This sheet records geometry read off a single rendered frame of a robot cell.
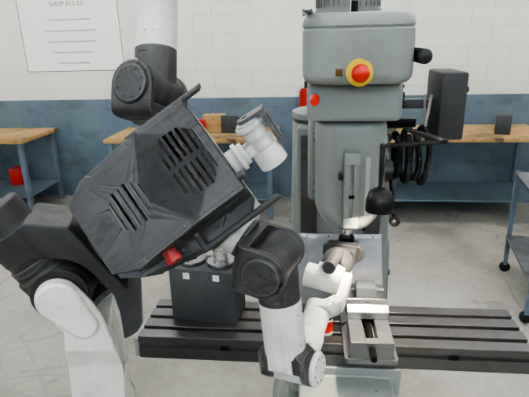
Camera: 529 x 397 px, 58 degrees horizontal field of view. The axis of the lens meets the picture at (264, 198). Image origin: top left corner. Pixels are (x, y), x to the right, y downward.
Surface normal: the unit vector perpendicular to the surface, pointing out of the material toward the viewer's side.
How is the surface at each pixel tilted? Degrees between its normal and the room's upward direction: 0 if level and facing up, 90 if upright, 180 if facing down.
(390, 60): 90
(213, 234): 65
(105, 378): 90
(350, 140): 90
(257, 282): 90
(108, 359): 115
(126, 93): 71
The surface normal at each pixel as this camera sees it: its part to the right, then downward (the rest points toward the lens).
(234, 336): -0.03, -0.95
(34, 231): 0.22, 0.30
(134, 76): -0.37, -0.02
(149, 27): -0.12, -0.01
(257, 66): -0.10, 0.32
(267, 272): -0.34, 0.31
